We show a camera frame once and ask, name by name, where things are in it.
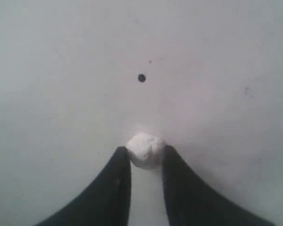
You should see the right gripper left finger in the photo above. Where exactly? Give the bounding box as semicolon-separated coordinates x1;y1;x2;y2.
39;146;132;226

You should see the white scrap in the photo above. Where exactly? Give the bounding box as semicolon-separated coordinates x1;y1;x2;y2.
125;133;166;170

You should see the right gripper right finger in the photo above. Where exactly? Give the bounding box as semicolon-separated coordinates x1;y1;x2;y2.
162;145;273;226

